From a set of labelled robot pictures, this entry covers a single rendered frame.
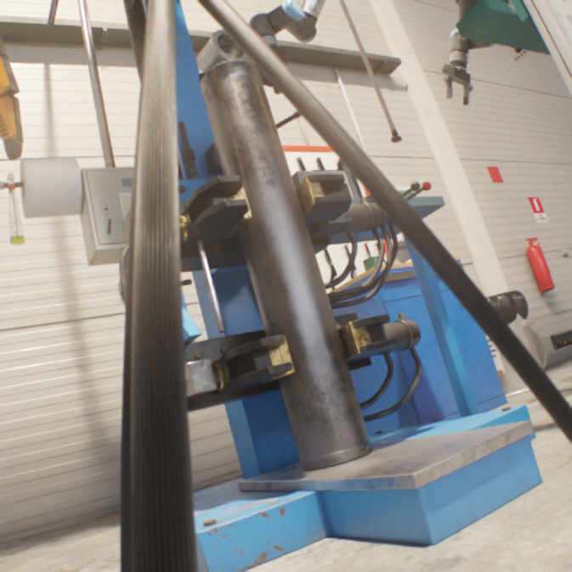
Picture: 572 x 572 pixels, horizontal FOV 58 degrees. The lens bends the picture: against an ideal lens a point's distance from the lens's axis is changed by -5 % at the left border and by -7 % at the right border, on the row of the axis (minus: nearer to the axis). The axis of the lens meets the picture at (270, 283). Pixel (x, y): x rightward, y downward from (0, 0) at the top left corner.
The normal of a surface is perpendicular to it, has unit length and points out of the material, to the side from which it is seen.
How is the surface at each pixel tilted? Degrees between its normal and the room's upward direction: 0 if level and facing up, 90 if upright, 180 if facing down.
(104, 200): 90
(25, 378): 90
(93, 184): 90
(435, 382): 90
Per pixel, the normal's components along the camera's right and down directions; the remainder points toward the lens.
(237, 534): 0.45, -0.32
